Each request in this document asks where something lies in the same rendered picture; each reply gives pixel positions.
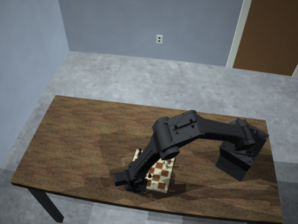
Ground brown and cream chessboard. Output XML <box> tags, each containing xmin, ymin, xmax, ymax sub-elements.
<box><xmin>133</xmin><ymin>149</ymin><xmax>175</xmax><ymax>194</ymax></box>

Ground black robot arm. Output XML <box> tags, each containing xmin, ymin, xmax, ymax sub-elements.
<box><xmin>113</xmin><ymin>110</ymin><xmax>256</xmax><ymax>187</ymax></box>

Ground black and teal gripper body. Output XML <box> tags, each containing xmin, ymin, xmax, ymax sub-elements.
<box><xmin>124</xmin><ymin>178</ymin><xmax>148</xmax><ymax>193</ymax></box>

